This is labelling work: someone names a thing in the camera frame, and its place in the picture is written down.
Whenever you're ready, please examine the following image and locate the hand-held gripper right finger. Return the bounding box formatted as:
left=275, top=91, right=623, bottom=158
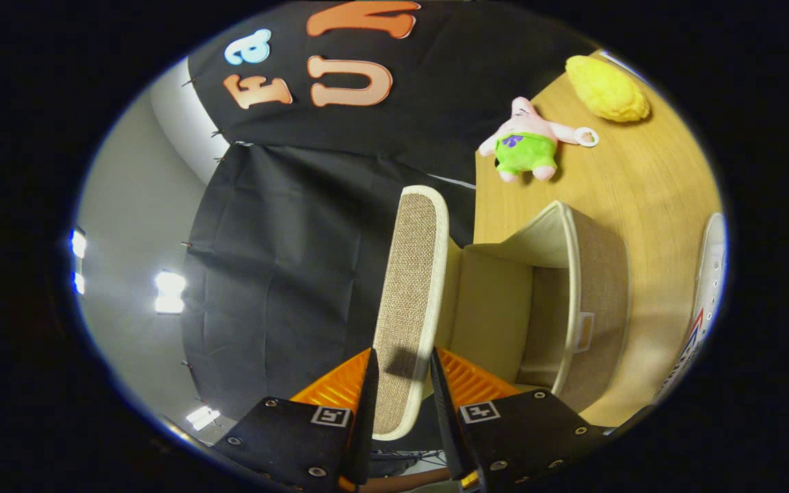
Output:
left=430, top=347, right=614, bottom=493

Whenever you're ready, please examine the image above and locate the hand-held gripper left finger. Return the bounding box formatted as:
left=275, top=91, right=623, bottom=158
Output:
left=213, top=347, right=379, bottom=493

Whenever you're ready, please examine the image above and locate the beige fabric storage box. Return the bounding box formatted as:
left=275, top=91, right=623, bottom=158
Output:
left=436, top=201, right=631, bottom=414

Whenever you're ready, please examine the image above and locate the white canvas shoe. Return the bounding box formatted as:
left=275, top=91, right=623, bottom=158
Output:
left=653, top=212, right=729, bottom=405

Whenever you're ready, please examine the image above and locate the long ceiling light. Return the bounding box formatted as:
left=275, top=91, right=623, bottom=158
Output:
left=69, top=229, right=87, bottom=295
left=155, top=270, right=186, bottom=316

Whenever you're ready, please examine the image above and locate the pink starfish plush toy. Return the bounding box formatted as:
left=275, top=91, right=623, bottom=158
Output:
left=478, top=97, right=599, bottom=183

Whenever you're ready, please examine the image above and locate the yellow round plush toy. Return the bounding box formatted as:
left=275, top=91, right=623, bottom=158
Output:
left=565, top=55, right=651, bottom=123

